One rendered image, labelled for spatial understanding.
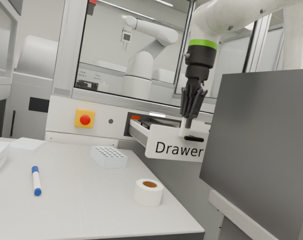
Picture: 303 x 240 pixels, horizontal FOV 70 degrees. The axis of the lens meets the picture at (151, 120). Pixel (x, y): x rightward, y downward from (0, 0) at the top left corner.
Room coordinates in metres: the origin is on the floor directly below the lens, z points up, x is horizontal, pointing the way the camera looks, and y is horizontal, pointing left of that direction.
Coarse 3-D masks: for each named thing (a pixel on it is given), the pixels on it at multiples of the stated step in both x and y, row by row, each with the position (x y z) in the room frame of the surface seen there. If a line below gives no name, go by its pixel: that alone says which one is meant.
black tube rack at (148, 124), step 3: (138, 120) 0.99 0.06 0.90; (141, 120) 0.99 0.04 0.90; (144, 120) 1.01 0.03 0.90; (141, 123) 0.99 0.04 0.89; (144, 123) 0.92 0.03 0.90; (147, 123) 0.92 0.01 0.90; (150, 123) 0.95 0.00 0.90; (153, 123) 0.97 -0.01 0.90; (156, 123) 1.00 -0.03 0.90; (159, 123) 1.02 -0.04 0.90; (162, 123) 1.05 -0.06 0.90; (147, 126) 0.88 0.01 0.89; (168, 126) 0.98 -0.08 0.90; (171, 126) 1.00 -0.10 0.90; (174, 126) 1.03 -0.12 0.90; (147, 129) 0.90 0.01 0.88
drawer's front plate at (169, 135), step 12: (156, 132) 0.69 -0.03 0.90; (168, 132) 0.71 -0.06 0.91; (192, 132) 0.74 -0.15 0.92; (204, 132) 0.76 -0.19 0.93; (156, 144) 0.70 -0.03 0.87; (168, 144) 0.71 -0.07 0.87; (180, 144) 0.73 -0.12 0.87; (192, 144) 0.75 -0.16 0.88; (204, 144) 0.77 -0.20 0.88; (156, 156) 0.70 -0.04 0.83; (168, 156) 0.72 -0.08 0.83; (180, 156) 0.73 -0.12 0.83; (192, 156) 0.75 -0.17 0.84
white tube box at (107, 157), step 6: (90, 150) 0.77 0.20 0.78; (96, 150) 0.73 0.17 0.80; (102, 150) 0.74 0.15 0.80; (108, 150) 0.76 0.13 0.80; (114, 150) 0.78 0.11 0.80; (90, 156) 0.76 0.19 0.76; (96, 156) 0.72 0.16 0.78; (102, 156) 0.68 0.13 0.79; (108, 156) 0.69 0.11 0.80; (114, 156) 0.71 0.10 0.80; (120, 156) 0.73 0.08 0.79; (126, 156) 0.72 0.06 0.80; (102, 162) 0.68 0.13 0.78; (108, 162) 0.68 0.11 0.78; (114, 162) 0.69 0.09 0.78; (120, 162) 0.70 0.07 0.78; (126, 162) 0.72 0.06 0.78
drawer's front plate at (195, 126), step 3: (192, 123) 1.08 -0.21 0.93; (195, 123) 1.09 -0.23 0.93; (192, 126) 1.08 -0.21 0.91; (195, 126) 1.09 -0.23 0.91; (198, 126) 1.10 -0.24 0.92; (201, 126) 1.10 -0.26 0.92; (204, 126) 1.11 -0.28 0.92; (207, 126) 1.12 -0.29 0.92; (210, 126) 1.13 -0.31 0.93; (192, 129) 1.09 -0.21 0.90; (195, 129) 1.09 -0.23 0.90; (198, 129) 1.10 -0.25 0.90; (201, 129) 1.11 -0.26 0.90; (204, 129) 1.11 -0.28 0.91; (207, 129) 1.12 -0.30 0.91
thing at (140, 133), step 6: (132, 120) 0.97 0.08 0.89; (132, 126) 0.93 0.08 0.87; (138, 126) 0.86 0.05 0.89; (144, 126) 1.05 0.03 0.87; (132, 132) 0.92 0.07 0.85; (138, 132) 0.84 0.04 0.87; (144, 132) 0.79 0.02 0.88; (138, 138) 0.83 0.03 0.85; (144, 138) 0.78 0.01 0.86; (144, 144) 0.76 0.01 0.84
